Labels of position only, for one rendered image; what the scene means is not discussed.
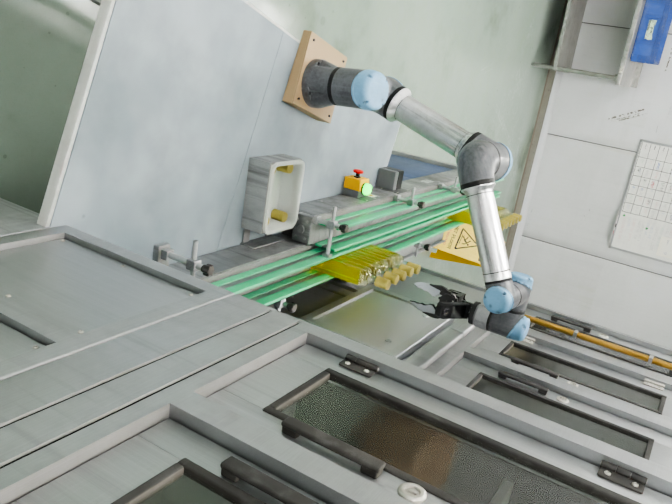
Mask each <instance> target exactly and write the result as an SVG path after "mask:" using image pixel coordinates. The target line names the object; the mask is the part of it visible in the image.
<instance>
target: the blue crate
mask: <svg viewBox="0 0 672 504"><path fill-rule="evenodd" d="M671 22H672V0H646V3H645V6H644V10H643V13H642V17H641V21H640V24H639V28H638V32H637V35H636V39H635V43H634V46H633V50H632V54H631V57H630V59H631V61H633V62H640V63H647V64H653V65H659V63H660V60H661V56H662V53H663V49H664V46H665V42H666V39H667V35H668V32H669V28H670V25H671Z"/></svg>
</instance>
